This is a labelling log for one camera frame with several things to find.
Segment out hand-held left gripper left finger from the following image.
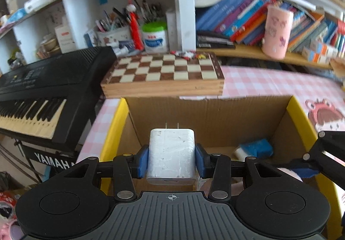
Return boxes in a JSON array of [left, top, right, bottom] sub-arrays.
[[58, 144, 150, 202]]

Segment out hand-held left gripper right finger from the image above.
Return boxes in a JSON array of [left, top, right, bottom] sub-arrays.
[[194, 143, 287, 201]]

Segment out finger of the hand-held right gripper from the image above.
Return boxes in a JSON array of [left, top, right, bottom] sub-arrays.
[[278, 130, 345, 179]]

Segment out large white charger block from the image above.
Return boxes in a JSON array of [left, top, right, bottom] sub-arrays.
[[146, 122, 198, 186]]

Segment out yellow cardboard box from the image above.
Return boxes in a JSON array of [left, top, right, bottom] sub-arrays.
[[100, 95, 345, 240]]

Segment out blue tissue pack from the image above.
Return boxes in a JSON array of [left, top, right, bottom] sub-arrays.
[[238, 138, 274, 160]]

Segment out pink checkered desktop cloth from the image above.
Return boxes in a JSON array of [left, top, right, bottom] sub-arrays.
[[77, 65, 345, 165]]

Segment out black keyboard stand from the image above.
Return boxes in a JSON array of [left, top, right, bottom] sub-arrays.
[[16, 140, 82, 184]]

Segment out wooden chessboard box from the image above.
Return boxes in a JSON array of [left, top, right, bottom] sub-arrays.
[[101, 51, 225, 99]]

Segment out colourful small pieces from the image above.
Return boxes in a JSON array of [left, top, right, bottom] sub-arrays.
[[171, 51, 207, 60]]

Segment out orange white small box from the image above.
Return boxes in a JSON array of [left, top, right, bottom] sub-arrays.
[[301, 47, 331, 64], [310, 40, 339, 58]]

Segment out black electronic keyboard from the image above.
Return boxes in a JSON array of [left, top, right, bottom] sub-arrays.
[[0, 46, 118, 152]]

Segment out black notebook stack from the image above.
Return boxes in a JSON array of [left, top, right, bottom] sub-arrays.
[[197, 30, 235, 49]]

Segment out white jar green lid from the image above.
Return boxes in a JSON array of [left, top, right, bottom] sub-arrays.
[[141, 22, 168, 54]]

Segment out white pen holder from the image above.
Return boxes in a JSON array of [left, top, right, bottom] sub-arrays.
[[96, 26, 133, 50]]

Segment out red tassel ornament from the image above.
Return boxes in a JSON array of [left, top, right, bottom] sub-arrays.
[[126, 4, 145, 51]]

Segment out white tall carton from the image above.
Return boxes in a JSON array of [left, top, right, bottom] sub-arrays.
[[166, 8, 177, 53]]

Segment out pink printed cup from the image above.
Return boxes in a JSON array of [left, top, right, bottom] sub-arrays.
[[261, 5, 294, 60]]

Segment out white box red label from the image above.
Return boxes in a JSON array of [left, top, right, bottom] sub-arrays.
[[55, 25, 76, 53]]

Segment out bunch of pens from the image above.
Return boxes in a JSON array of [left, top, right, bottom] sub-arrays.
[[96, 0, 165, 33]]

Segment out brass bowl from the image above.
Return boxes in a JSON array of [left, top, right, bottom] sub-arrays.
[[36, 38, 61, 59]]

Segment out row of colourful books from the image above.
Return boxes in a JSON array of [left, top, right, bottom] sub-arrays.
[[195, 0, 345, 54]]

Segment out white shelf unit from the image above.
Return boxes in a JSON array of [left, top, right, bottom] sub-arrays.
[[0, 0, 197, 74]]

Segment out wooden bookshelf white frame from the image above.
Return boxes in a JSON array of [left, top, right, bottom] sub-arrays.
[[174, 0, 345, 70]]

